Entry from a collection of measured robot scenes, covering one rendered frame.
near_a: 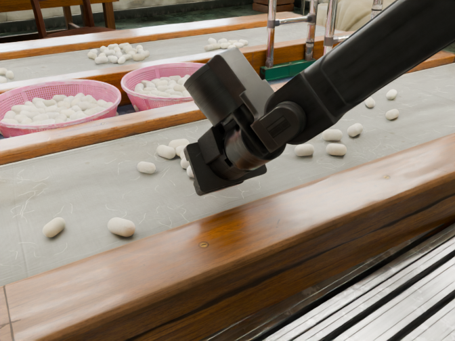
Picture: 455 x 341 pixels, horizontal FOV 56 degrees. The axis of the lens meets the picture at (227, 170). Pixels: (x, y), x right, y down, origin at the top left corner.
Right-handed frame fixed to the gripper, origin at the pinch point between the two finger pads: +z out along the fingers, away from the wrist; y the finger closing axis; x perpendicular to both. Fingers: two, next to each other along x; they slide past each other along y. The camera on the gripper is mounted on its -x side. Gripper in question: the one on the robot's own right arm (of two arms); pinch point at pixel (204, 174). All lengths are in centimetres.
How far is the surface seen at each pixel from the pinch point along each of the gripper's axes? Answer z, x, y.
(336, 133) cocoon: 1.3, -0.7, -27.7
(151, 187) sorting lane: 4.1, -0.9, 7.3
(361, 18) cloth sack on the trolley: 165, -102, -233
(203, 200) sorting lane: -1.3, 3.7, 2.1
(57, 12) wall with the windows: 433, -292, -69
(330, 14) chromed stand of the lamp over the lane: 13, -30, -49
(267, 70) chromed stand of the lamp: 43, -30, -48
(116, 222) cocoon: -3.8, 3.2, 15.1
